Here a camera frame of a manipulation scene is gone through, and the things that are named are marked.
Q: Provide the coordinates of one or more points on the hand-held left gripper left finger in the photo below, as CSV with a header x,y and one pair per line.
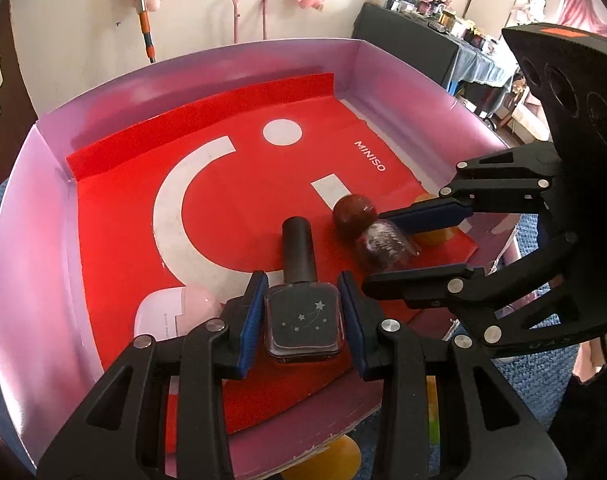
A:
x,y
248,325

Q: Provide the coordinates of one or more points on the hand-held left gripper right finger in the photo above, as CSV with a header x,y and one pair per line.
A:
x,y
351,325

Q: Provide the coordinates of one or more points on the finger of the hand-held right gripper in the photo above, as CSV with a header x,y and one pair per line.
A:
x,y
418,285
428,216

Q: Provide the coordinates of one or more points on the black starred nail polish bottle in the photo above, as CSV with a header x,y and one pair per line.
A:
x,y
303,320

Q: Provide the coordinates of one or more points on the pink cardboard box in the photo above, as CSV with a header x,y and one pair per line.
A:
x,y
58,260

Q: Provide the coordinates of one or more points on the small orange cup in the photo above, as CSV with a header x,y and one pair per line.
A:
x,y
433,237

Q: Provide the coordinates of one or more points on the dark red ball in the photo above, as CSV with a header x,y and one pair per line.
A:
x,y
351,212

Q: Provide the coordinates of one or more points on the pink white earbud case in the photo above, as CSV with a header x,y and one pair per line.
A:
x,y
158,315

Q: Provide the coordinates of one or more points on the red paper liner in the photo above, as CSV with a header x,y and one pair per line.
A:
x,y
233,200

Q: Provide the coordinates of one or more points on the round orange sponge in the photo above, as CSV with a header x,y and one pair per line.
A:
x,y
333,460

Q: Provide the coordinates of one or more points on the grey blue table cloth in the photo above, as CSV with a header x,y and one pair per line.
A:
x,y
483,67

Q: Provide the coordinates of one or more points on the black covered side table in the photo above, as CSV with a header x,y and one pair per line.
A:
x,y
403,50

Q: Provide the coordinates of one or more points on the row of cosmetic bottles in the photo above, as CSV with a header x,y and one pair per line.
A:
x,y
433,10

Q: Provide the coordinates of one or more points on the pink stick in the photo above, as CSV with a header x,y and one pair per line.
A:
x,y
236,17
264,20

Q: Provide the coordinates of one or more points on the dark brown door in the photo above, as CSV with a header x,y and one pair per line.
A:
x,y
18,70

